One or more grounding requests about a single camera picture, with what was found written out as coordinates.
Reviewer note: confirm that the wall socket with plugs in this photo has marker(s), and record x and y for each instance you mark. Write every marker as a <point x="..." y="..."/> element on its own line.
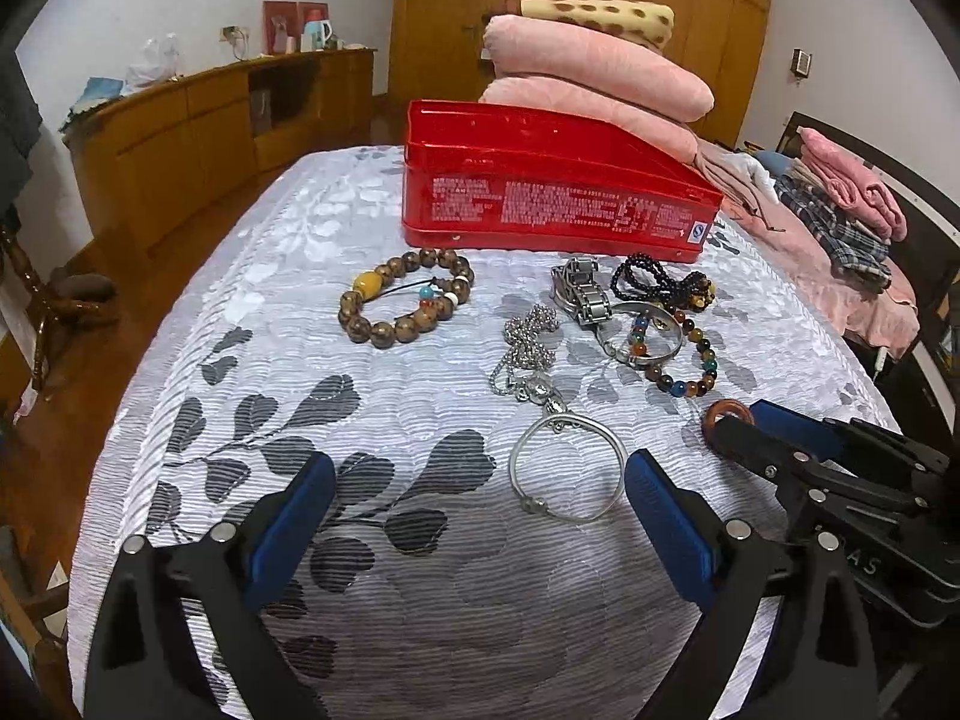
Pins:
<point x="236" y="37"/>

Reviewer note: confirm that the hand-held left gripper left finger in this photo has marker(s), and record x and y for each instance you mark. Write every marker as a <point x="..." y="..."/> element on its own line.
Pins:
<point x="296" y="517"/>

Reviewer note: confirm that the wall switch panel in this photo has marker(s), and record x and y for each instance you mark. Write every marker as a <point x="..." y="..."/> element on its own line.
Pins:
<point x="802" y="62"/>

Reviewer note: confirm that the brown slipper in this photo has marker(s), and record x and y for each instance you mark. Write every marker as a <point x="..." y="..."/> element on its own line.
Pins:
<point x="86" y="289"/>

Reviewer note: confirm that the white floral table cloth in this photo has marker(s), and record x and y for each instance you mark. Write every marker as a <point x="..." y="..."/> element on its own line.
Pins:
<point x="315" y="300"/>

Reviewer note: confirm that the thin silver bangle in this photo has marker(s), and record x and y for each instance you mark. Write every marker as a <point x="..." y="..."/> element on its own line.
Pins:
<point x="535" y="504"/>

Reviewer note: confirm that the plaid folded clothes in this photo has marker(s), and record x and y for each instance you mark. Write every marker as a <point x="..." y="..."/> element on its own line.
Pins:
<point x="832" y="232"/>

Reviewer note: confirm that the wide silver cuff bangle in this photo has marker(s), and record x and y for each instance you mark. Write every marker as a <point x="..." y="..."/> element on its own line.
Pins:
<point x="646" y="360"/>

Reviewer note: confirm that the wooden coat rack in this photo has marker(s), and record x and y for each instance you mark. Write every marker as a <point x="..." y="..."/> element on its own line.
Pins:
<point x="37" y="315"/>

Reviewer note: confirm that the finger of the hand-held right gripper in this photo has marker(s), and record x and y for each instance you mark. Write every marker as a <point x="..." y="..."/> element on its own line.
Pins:
<point x="795" y="427"/>
<point x="757" y="450"/>

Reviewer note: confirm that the beige folded clothes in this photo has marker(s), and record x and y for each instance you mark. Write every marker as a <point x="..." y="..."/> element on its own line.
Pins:
<point x="731" y="180"/>

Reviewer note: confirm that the white plastic bag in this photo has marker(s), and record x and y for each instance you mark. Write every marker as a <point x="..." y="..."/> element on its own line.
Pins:
<point x="154" y="64"/>

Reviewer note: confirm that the spotted yellow pillow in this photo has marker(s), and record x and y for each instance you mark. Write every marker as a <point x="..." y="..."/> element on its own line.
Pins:
<point x="600" y="15"/>

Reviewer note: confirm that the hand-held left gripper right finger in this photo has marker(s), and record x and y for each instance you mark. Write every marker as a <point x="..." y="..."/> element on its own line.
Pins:
<point x="667" y="517"/>

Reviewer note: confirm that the dark hanging garment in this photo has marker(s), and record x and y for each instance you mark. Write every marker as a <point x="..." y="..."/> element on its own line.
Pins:
<point x="15" y="135"/>

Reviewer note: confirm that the pink folded garment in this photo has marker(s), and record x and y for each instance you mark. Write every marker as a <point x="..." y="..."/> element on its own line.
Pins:
<point x="855" y="180"/>

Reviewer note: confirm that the blue cloth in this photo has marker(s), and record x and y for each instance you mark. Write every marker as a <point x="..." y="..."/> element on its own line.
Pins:
<point x="94" y="94"/>

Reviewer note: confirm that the white teal thermos jug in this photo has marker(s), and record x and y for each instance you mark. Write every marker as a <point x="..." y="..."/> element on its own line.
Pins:
<point x="316" y="36"/>

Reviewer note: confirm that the pink bed sheet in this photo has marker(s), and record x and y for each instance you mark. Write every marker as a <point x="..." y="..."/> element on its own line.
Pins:
<point x="840" y="292"/>

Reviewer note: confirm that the silver metal wristwatch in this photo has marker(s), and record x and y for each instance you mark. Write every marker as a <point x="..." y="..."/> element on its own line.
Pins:
<point x="592" y="300"/>

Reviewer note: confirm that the large pink folded blanket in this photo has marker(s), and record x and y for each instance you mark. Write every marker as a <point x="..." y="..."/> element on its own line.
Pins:
<point x="600" y="60"/>

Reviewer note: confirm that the wooden sideboard cabinet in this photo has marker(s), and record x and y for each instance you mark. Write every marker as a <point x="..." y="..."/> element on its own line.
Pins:
<point x="187" y="135"/>

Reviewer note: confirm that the red plastic box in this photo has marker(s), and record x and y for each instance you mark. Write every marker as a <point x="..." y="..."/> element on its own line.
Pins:
<point x="540" y="180"/>

